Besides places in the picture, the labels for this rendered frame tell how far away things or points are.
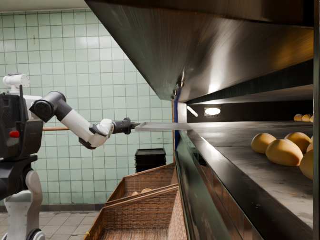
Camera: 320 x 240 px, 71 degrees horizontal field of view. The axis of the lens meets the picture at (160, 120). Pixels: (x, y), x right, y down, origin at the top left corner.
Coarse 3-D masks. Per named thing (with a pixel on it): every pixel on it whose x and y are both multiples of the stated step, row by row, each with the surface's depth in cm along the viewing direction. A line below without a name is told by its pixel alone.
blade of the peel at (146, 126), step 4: (140, 124) 163; (144, 124) 186; (148, 124) 192; (152, 124) 190; (156, 124) 188; (160, 124) 186; (164, 124) 184; (168, 124) 182; (172, 124) 180; (176, 124) 178; (180, 124) 176; (184, 124) 175; (188, 124) 173; (136, 128) 139; (140, 128) 139; (144, 128) 139; (148, 128) 139; (152, 128) 138; (156, 128) 138; (160, 128) 138; (164, 128) 138; (168, 128) 138; (172, 128) 147; (176, 128) 146; (180, 128) 144; (184, 128) 143; (188, 128) 142; (192, 128) 141
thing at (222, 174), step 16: (192, 144) 85; (208, 144) 81; (208, 160) 57; (224, 160) 56; (208, 176) 53; (224, 176) 44; (240, 176) 43; (224, 192) 38; (240, 192) 35; (256, 192) 35; (240, 208) 30; (256, 208) 30; (272, 208) 30; (240, 224) 30; (256, 224) 26; (272, 224) 26; (288, 224) 25; (304, 224) 25
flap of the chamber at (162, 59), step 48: (96, 0) 15; (144, 0) 15; (192, 0) 15; (240, 0) 15; (288, 0) 15; (144, 48) 26; (192, 48) 23; (240, 48) 21; (288, 48) 19; (192, 96) 97
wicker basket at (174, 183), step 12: (156, 168) 193; (168, 168) 192; (120, 180) 184; (132, 180) 194; (156, 180) 193; (168, 180) 193; (120, 192) 182; (132, 192) 195; (144, 192) 139; (108, 204) 141; (144, 216) 141
